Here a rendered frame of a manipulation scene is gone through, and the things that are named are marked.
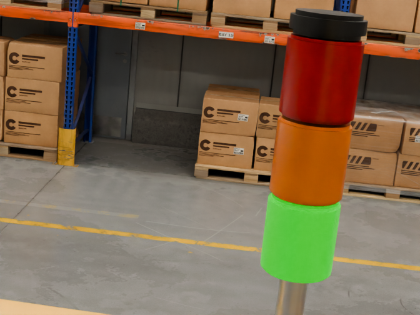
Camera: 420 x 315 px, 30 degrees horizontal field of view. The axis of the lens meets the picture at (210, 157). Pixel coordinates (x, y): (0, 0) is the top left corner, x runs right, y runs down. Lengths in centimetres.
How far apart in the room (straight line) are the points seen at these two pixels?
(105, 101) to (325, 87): 912
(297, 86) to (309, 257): 11
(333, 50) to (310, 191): 9
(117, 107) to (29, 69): 155
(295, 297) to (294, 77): 16
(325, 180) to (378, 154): 775
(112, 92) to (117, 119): 34
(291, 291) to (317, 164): 10
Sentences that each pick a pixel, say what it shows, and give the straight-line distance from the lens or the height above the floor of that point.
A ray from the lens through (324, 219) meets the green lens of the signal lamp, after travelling 52.
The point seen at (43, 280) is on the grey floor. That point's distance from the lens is 571.
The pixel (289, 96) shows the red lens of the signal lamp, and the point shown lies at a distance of 51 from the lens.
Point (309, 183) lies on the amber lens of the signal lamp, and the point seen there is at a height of 223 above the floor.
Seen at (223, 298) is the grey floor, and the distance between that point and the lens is 561.
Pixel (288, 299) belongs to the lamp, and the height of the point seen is 214.
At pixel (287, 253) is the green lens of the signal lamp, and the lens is 53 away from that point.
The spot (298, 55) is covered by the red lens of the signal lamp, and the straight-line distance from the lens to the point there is 50.
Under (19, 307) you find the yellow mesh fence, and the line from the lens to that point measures 62.
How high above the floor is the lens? 237
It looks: 15 degrees down
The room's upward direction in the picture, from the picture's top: 6 degrees clockwise
